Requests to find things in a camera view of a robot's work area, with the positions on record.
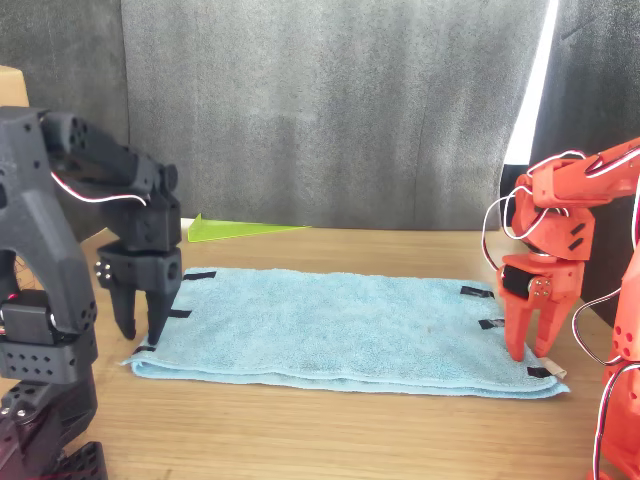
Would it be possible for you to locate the green plastic wedge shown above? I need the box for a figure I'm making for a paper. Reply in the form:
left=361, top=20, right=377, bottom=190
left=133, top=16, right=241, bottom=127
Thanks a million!
left=180, top=213, right=312, bottom=245

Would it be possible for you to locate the light blue towel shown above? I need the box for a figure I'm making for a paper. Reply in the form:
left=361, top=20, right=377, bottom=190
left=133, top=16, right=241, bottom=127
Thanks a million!
left=119, top=267, right=571, bottom=400

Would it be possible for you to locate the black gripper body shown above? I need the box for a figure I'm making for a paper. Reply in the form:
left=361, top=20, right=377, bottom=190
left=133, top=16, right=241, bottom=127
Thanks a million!
left=94, top=243, right=182, bottom=297

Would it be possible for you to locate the wide grey foam panel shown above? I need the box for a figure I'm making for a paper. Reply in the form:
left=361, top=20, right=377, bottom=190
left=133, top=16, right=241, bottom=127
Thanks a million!
left=119, top=0, right=551, bottom=232

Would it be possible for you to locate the red white black servo cable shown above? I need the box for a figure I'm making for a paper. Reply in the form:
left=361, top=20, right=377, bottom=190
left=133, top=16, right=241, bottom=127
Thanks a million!
left=49, top=169, right=151, bottom=207
left=481, top=137, right=640, bottom=480

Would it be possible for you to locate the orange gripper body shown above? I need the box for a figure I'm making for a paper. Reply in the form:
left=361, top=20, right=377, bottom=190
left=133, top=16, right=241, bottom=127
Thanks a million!
left=498, top=253, right=585, bottom=306

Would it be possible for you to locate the dark grey foam panel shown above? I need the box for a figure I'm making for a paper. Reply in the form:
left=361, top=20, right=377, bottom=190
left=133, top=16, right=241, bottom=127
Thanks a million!
left=516, top=0, right=640, bottom=329
left=0, top=0, right=134, bottom=241

